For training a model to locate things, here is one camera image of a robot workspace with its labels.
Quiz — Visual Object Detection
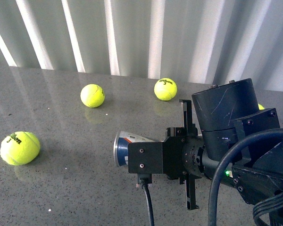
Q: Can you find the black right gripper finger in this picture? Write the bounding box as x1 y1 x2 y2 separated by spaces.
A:
179 99 193 132
179 176 199 210

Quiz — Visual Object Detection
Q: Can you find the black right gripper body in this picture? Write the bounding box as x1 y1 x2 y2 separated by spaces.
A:
162 127 204 180

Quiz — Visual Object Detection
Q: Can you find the clear Wilson tennis can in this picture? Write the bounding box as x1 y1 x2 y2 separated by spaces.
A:
113 131 158 167

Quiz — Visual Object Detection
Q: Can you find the far Wilson tennis ball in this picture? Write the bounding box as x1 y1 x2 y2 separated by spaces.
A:
154 78 177 101

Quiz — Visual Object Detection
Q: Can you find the wilson tennis ball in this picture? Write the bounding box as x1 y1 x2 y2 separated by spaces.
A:
0 131 41 166
154 78 177 101

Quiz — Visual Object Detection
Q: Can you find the right plain tennis ball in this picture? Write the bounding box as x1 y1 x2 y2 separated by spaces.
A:
258 104 265 110

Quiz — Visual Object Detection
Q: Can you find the plain tennis ball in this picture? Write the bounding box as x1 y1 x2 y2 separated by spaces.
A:
80 84 105 108
258 104 265 110

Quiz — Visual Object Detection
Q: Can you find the plain middle tennis ball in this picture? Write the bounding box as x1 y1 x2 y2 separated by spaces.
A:
80 84 105 108

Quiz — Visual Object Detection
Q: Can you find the near Wilson tennis ball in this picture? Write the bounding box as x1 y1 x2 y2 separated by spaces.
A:
0 131 41 166

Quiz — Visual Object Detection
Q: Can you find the white pleated curtain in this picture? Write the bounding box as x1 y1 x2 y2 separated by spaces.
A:
0 0 283 91

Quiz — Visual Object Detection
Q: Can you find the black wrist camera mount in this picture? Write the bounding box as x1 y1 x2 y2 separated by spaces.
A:
128 142 164 187

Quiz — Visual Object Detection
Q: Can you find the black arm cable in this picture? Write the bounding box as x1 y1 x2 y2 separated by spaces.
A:
208 128 283 226

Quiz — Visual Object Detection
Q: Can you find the black camera cable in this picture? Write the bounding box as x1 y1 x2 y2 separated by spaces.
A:
141 185 155 226

